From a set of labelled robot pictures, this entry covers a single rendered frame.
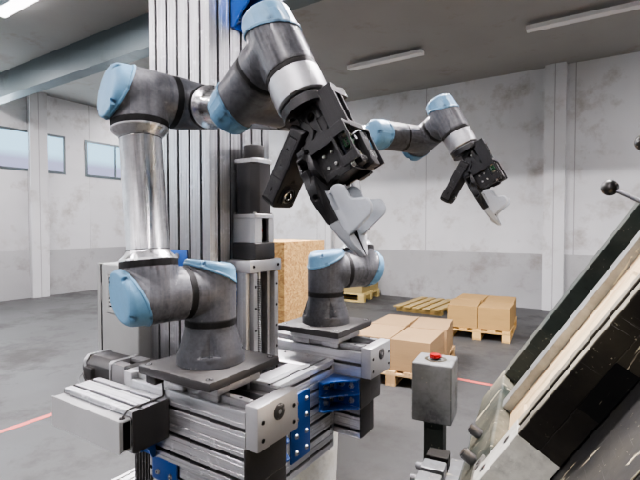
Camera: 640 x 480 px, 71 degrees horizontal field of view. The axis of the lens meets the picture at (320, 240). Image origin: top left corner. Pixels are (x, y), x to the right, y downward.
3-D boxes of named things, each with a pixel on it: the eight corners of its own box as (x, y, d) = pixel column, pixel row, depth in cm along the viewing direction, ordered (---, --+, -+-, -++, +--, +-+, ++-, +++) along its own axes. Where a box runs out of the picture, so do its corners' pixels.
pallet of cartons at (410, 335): (430, 395, 356) (430, 346, 354) (339, 377, 399) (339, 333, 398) (466, 359, 454) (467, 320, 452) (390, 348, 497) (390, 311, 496)
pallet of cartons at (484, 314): (462, 319, 649) (462, 292, 648) (526, 327, 601) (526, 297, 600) (435, 334, 555) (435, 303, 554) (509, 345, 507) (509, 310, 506)
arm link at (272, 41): (268, 45, 69) (300, 1, 63) (294, 104, 66) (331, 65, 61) (225, 33, 63) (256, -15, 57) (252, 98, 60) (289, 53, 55)
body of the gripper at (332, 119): (360, 160, 51) (318, 74, 54) (305, 198, 55) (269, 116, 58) (388, 168, 57) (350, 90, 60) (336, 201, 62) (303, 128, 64)
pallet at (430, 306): (442, 317, 662) (442, 310, 662) (392, 311, 705) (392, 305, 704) (463, 306, 757) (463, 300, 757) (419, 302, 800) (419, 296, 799)
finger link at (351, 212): (384, 239, 50) (350, 169, 52) (343, 262, 53) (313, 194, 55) (395, 239, 53) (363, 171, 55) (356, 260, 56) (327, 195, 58)
